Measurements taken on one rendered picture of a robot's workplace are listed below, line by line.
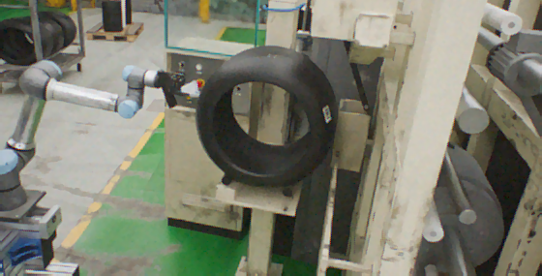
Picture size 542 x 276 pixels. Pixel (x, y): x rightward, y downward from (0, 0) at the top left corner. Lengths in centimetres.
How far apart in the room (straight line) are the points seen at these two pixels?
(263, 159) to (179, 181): 96
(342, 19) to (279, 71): 40
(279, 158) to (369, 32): 99
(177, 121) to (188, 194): 52
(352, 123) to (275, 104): 39
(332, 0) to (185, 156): 173
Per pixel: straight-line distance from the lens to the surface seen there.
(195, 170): 283
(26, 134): 221
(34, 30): 534
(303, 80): 166
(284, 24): 202
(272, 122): 216
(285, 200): 201
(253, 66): 167
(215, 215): 296
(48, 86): 193
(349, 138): 207
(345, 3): 136
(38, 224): 221
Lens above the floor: 190
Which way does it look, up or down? 23 degrees down
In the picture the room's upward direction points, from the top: 5 degrees clockwise
